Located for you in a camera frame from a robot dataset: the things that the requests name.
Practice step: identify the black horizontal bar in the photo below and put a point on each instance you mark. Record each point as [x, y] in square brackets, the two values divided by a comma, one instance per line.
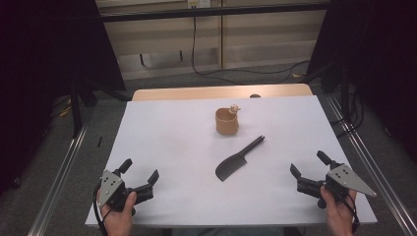
[213, 12]

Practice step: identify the black curtain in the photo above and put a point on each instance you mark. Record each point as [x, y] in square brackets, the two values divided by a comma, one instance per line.
[42, 65]
[377, 49]

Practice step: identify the black plastic knife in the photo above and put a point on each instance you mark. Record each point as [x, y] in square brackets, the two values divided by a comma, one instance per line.
[231, 166]

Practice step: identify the small beige figurine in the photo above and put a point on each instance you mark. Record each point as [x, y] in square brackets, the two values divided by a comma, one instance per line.
[234, 108]

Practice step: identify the wooden table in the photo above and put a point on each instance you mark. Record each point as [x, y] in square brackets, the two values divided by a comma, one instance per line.
[196, 92]

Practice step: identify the white paper sheet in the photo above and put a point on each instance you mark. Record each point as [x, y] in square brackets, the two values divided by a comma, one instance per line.
[170, 147]

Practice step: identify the black metal stand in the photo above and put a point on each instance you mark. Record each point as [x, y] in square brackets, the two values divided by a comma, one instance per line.
[76, 108]

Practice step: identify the small black stick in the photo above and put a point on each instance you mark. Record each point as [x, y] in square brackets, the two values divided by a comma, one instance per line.
[100, 141]

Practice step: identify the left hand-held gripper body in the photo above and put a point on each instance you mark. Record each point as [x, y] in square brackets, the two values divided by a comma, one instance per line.
[113, 193]

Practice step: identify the person's left hand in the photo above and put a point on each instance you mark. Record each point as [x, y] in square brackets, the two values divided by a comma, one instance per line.
[119, 223]

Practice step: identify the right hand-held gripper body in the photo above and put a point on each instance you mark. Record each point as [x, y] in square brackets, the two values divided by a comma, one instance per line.
[347, 178]

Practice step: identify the aluminium rail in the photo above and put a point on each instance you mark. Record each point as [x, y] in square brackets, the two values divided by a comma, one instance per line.
[55, 183]
[377, 164]

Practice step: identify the white wall socket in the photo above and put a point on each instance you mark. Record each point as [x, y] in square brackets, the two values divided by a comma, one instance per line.
[199, 3]

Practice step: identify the brown cup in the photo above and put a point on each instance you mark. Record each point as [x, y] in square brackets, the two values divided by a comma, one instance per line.
[226, 126]

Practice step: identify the person's grey trousers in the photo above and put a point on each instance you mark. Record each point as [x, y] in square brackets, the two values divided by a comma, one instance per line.
[226, 232]

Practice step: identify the person's right hand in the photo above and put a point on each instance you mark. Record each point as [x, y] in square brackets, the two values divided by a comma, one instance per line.
[339, 216]

